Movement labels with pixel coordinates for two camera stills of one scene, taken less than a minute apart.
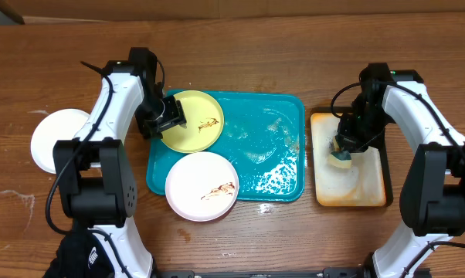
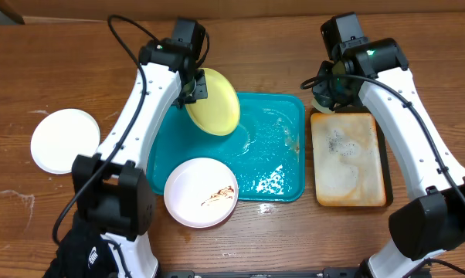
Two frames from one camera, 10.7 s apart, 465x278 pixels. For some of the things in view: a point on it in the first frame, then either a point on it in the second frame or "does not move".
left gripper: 175,116 to 200,92
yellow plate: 205,123 to 219,113
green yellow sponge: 341,159 to 323,109
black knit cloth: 80,255 does not move
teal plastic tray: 263,139 does not move
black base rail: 328,272 does not move
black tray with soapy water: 368,183 does not move
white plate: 62,124 does not move
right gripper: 353,143 to 324,93
